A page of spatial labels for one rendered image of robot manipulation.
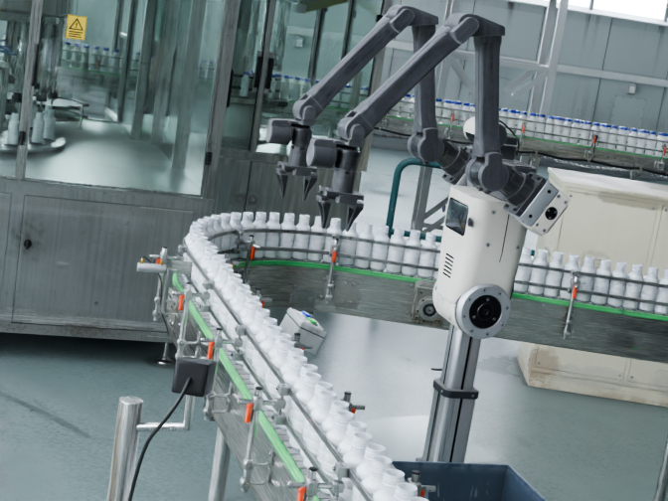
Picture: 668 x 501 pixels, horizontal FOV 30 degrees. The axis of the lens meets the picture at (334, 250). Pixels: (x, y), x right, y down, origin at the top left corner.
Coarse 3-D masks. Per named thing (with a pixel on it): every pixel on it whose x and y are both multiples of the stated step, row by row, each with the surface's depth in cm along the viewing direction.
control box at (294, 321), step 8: (288, 312) 340; (296, 312) 338; (288, 320) 337; (296, 320) 332; (304, 320) 331; (288, 328) 335; (296, 328) 330; (304, 328) 329; (312, 328) 330; (320, 328) 332; (304, 336) 330; (312, 336) 330; (320, 336) 331; (312, 344) 331; (320, 344) 332; (312, 352) 331
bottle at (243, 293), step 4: (240, 292) 333; (244, 292) 332; (248, 292) 335; (240, 296) 333; (244, 296) 332; (240, 300) 333; (244, 300) 332; (236, 304) 333; (240, 304) 333; (244, 304) 332; (232, 308) 334; (236, 308) 332; (240, 308) 332; (236, 312) 332; (232, 316) 333; (232, 320) 334; (232, 324) 333; (236, 324) 333; (232, 328) 334; (232, 332) 334; (232, 336) 334; (236, 336) 333; (228, 344) 335; (228, 348) 335; (232, 348) 334
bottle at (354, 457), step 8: (360, 432) 238; (360, 440) 235; (368, 440) 235; (352, 448) 236; (360, 448) 235; (344, 456) 236; (352, 456) 235; (360, 456) 235; (352, 464) 234; (344, 480) 236; (344, 488) 236; (352, 488) 235; (344, 496) 236
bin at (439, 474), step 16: (400, 464) 287; (416, 464) 288; (432, 464) 289; (448, 464) 291; (464, 464) 292; (480, 464) 293; (496, 464) 294; (432, 480) 290; (448, 480) 292; (464, 480) 293; (480, 480) 294; (496, 480) 295; (512, 480) 292; (432, 496) 291; (448, 496) 293; (464, 496) 294; (480, 496) 295; (496, 496) 296; (512, 496) 292; (528, 496) 284
